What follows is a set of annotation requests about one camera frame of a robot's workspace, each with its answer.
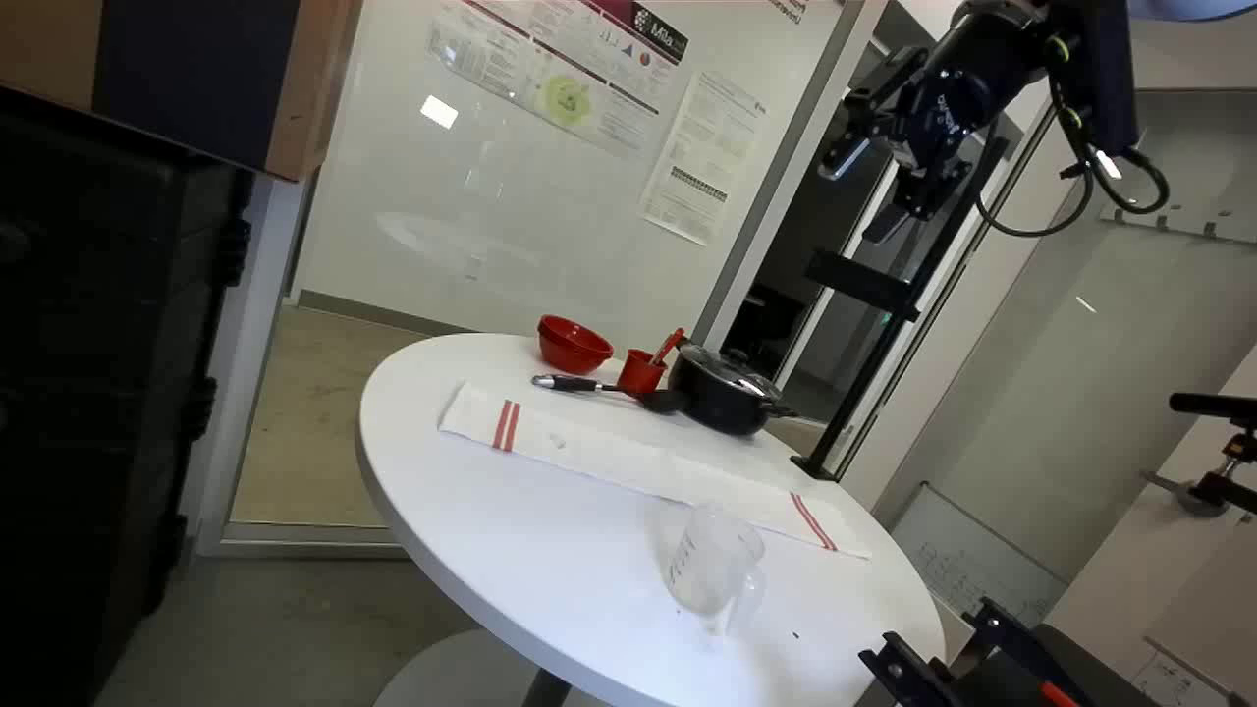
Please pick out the clear plastic measuring cup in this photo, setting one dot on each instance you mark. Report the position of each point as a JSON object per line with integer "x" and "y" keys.
{"x": 711, "y": 567}

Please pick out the black cabinet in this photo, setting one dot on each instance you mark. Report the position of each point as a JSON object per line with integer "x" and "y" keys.
{"x": 116, "y": 263}

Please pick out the black metal frame stand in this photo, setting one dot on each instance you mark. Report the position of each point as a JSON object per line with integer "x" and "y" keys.
{"x": 891, "y": 300}

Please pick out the red measuring cup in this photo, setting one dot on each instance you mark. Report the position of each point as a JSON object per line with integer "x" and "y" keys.
{"x": 643, "y": 372}

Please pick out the wall poster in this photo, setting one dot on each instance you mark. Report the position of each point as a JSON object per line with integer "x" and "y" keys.
{"x": 594, "y": 67}

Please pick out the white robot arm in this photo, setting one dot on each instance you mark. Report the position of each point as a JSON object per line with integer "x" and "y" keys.
{"x": 924, "y": 105}

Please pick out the black camera stand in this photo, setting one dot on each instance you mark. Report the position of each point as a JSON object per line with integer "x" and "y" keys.
{"x": 1217, "y": 487}

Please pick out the black spoon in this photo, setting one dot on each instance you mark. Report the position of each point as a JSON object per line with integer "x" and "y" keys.
{"x": 571, "y": 381}

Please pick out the black pot with lid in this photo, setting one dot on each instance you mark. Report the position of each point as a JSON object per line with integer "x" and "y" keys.
{"x": 720, "y": 392}

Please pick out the black orange clamp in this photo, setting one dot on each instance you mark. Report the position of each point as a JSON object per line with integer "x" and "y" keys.
{"x": 1000, "y": 665}

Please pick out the white towel with red stripes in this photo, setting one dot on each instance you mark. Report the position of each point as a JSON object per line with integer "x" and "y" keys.
{"x": 733, "y": 483}

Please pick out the red bowl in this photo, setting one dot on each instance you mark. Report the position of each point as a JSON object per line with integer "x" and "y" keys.
{"x": 571, "y": 347}

